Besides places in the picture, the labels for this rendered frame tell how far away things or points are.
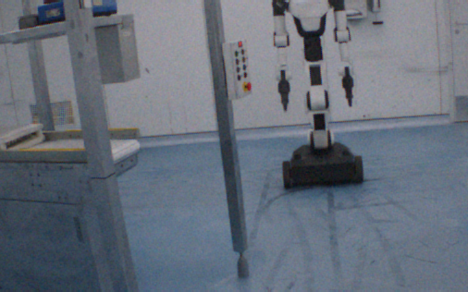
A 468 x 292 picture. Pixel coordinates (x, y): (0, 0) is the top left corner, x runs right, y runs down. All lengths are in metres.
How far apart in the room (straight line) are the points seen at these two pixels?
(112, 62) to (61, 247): 0.70
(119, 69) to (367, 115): 3.99
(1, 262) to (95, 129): 0.94
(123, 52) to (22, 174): 0.56
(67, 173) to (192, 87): 3.88
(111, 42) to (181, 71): 3.76
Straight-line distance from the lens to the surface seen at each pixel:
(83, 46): 1.55
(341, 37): 3.89
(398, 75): 5.50
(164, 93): 5.64
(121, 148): 1.83
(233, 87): 2.40
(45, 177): 1.86
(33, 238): 2.10
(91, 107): 1.57
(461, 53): 5.63
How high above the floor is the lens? 1.28
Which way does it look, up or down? 14 degrees down
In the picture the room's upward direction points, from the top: 6 degrees counter-clockwise
